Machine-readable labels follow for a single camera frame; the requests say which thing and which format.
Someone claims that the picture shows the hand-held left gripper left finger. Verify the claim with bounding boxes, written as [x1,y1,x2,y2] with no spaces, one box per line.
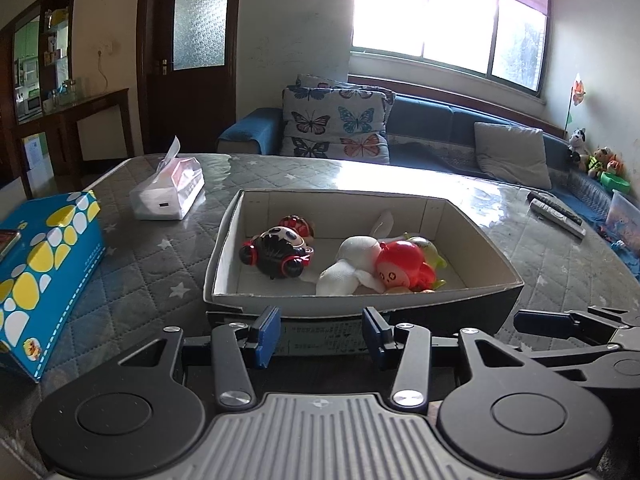
[116,306,281,412]

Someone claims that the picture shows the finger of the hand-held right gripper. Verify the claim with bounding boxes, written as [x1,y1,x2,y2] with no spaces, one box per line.
[527,342,640,396]
[514,305,640,344]

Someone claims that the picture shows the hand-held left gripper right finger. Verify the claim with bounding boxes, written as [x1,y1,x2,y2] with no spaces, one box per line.
[362,306,538,410]

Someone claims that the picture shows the red octopus toy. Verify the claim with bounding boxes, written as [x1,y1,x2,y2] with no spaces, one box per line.
[375,240,443,295]

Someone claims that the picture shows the black ladybug toy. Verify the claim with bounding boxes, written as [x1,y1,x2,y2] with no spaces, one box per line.
[239,225,315,281]

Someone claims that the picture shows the cardboard box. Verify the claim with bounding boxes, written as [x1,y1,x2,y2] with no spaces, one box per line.
[202,189,525,357]

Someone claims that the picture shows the green alien toy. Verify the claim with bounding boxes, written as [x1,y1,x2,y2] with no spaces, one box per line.
[405,234,449,288]

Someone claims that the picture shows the red ladybug toy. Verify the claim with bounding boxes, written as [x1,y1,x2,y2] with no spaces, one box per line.
[277,215,316,239]

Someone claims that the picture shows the grey quilted desktop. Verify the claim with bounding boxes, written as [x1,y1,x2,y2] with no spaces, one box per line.
[0,152,640,480]

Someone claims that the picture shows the white plush toy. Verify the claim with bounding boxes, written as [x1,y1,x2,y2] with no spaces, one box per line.
[316,210,401,297]

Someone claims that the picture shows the grey remote control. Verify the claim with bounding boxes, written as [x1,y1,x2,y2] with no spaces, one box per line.
[530,199,587,240]
[526,189,584,226]

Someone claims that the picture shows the clear plastic toy bin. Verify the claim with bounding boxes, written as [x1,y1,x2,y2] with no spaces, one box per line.
[602,189,640,262]

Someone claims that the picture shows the green plastic bowl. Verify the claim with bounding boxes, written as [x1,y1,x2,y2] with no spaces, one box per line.
[600,171,632,194]

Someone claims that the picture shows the brown bear plush toy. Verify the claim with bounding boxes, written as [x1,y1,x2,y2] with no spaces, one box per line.
[587,146,614,180]

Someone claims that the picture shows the grey cushion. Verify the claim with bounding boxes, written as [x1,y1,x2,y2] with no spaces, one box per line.
[472,121,553,191]

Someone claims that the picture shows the white soft tissue pack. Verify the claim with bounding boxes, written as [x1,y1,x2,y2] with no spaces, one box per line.
[129,135,206,222]

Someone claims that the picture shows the cow plush toy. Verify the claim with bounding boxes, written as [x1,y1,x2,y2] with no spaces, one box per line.
[567,127,591,171]

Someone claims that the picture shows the butterfly print pillow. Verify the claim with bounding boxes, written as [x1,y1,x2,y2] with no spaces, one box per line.
[279,85,392,166]
[295,74,397,111]

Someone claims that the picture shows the blue sofa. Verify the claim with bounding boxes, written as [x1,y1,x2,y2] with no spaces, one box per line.
[216,92,640,281]

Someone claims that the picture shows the blue spotted tissue box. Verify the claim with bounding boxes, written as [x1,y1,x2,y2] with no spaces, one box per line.
[0,190,106,384]

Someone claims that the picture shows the orange pinwheel decoration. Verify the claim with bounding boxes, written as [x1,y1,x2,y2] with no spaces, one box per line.
[565,74,587,126]

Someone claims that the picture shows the dark wooden door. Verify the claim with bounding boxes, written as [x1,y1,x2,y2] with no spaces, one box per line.
[136,0,244,157]

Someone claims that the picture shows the dark wooden side table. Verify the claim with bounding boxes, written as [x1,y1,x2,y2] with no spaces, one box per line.
[42,88,137,201]

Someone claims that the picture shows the window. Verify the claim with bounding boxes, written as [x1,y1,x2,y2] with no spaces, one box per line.
[349,0,554,94]

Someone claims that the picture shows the dark wooden cabinet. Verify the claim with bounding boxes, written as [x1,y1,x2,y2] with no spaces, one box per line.
[0,0,79,128]

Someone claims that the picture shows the wall socket with cable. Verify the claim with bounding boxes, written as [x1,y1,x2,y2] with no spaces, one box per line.
[94,42,116,95]

